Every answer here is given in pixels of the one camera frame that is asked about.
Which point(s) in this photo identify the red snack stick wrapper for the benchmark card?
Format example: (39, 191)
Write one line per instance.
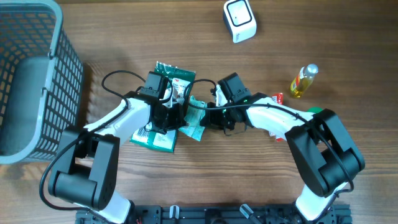
(278, 98)

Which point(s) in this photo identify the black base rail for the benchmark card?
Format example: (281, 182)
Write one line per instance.
(274, 213)

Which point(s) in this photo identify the green 3M gloves package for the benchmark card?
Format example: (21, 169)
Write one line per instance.
(156, 141)

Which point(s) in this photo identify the grey plastic mesh basket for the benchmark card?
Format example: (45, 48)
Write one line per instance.
(42, 79)

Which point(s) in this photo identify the mint green sachet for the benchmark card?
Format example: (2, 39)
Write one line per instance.
(193, 128)

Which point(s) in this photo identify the yellow Vim dish soap bottle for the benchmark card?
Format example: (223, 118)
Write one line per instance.
(303, 80)

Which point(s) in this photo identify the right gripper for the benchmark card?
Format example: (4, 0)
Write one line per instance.
(210, 119)

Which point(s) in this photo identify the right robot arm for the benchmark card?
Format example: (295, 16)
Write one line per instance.
(325, 154)

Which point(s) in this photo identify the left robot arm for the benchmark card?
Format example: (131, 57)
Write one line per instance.
(85, 168)

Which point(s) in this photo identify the green lid white jar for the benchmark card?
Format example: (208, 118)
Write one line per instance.
(315, 109)

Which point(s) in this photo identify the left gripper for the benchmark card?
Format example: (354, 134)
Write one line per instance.
(176, 122)

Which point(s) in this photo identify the white barcode scanner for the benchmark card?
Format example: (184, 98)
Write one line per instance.
(239, 20)

